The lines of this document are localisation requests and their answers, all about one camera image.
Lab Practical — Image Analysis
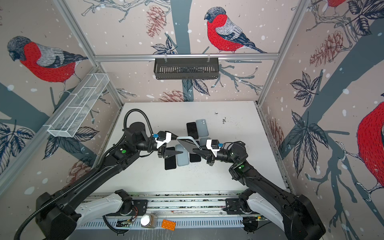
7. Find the small phone light case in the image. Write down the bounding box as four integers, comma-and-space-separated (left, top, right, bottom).
196, 119, 209, 138

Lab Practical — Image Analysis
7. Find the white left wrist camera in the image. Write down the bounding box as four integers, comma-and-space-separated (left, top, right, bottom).
153, 131, 172, 149

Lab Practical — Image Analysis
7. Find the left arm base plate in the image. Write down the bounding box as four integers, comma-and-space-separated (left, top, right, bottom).
112, 200, 148, 217

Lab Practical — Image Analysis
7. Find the large phone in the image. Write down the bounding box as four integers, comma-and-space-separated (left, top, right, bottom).
200, 137, 211, 147

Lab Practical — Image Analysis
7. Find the black wire wall basket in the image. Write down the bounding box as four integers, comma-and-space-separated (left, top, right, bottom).
154, 58, 219, 80

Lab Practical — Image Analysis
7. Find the orange toy brick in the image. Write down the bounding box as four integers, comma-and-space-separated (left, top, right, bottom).
161, 219, 177, 231

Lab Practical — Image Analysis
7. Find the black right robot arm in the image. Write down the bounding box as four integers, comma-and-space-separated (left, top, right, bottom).
193, 140, 326, 240

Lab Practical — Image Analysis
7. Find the blue phone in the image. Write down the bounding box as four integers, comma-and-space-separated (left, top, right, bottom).
189, 154, 201, 163

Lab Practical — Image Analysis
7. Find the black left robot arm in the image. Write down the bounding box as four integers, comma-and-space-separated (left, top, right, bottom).
14, 109, 178, 240

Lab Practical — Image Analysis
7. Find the black phone table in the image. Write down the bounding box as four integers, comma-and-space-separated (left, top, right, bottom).
165, 147, 177, 171

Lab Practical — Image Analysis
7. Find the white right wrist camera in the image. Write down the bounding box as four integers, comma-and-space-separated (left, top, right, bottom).
206, 139, 224, 157

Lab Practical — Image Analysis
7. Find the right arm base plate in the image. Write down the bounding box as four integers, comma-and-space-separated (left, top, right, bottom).
223, 198, 253, 215

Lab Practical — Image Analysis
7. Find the black phone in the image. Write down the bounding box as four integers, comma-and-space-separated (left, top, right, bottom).
177, 136, 202, 154

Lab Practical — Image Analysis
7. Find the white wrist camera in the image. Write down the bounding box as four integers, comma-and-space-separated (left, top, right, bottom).
206, 139, 224, 157
153, 131, 172, 149

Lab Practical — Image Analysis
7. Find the white mesh wall basket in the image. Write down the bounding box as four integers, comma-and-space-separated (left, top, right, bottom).
48, 73, 110, 138

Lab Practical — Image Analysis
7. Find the clear jar white lid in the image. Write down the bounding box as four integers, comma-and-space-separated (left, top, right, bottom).
140, 214, 157, 229

